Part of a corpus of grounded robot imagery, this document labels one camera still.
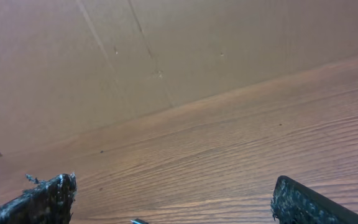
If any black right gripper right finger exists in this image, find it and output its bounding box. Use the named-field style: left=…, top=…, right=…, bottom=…
left=270, top=175, right=358, bottom=224

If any brown cardboard back panel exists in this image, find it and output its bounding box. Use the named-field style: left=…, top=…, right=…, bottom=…
left=0, top=0, right=358, bottom=154

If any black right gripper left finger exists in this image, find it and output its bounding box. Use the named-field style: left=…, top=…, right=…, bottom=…
left=0, top=174, right=77, bottom=224

